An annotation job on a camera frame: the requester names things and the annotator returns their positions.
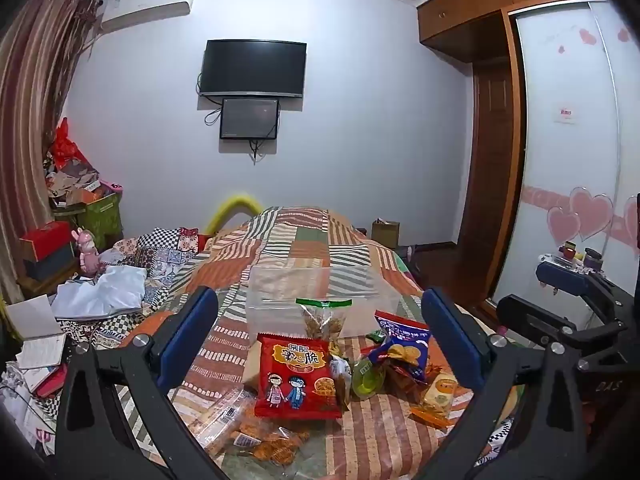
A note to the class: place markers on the pink rabbit toy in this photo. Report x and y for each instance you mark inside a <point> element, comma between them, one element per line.
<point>87,255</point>

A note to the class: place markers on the red box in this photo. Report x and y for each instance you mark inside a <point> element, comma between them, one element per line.
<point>45,237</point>

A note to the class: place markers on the small orange snack packet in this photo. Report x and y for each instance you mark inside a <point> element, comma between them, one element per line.
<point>427,416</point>

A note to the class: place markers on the clear plastic container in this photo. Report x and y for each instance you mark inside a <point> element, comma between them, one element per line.
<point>310,290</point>

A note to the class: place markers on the yellow snack packet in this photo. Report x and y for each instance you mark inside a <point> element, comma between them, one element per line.
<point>440,392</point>

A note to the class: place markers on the orange snack bag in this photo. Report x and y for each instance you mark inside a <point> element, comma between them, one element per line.
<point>270,447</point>

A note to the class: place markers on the small black wall monitor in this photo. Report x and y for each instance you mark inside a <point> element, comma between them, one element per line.
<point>249,119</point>

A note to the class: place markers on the white cloth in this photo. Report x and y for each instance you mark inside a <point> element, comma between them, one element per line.
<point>105,290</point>

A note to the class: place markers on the grey box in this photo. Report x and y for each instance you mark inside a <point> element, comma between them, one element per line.
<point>52,267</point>

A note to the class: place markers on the clear snack bag green top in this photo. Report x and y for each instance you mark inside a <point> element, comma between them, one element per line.
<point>322,320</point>

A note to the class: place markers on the green jelly cup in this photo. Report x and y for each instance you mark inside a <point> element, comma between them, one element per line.
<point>365,382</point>

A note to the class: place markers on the yellow foam tube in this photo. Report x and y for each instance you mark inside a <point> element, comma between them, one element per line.
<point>235,207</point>

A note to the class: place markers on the white air conditioner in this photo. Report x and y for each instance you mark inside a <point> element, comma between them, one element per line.
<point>145,2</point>

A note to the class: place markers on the red orange snack packet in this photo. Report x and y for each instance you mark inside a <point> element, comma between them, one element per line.
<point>400,385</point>

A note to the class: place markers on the wooden wardrobe with white doors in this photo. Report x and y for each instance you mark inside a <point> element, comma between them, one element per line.
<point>565,135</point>

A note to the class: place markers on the blue chip bag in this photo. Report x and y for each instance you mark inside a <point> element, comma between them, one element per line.
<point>405,350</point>

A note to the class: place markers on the green storage box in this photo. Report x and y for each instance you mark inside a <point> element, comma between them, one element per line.
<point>102,215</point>

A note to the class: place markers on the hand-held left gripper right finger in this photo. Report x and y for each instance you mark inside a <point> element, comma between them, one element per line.
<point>447,340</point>

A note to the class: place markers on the open notebook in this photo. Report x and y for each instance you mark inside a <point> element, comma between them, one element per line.
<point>42,355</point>

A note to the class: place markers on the small dark jar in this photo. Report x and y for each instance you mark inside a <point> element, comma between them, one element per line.
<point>594,257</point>

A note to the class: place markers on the brown wooden door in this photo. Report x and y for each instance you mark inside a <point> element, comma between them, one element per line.
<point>492,160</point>

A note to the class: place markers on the cardboard box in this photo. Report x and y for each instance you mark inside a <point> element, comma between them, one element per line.
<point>385,232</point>

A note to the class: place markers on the checkered quilt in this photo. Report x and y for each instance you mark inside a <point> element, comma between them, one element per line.
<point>150,255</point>

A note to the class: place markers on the clear cracker pack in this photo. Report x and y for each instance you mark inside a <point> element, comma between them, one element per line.
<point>225,415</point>

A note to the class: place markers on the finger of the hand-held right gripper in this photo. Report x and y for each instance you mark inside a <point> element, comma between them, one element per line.
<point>570,280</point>
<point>530,312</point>

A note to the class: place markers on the striped brown curtain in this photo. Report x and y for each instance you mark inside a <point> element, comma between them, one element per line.
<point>30,110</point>

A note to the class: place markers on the clothes on floor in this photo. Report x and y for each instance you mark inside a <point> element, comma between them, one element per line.
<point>410,252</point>

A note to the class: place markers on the black wall television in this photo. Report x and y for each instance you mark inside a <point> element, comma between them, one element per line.
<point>252,67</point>

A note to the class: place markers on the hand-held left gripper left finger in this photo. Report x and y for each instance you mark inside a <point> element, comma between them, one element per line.
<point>192,330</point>

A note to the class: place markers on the pile of papers and bags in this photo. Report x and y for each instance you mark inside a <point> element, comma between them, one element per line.
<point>70,160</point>

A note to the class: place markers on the red snack bag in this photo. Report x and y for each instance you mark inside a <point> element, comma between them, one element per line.
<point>295,375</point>

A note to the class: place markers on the brown wrapped snack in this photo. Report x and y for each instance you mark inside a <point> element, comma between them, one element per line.
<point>341,367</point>

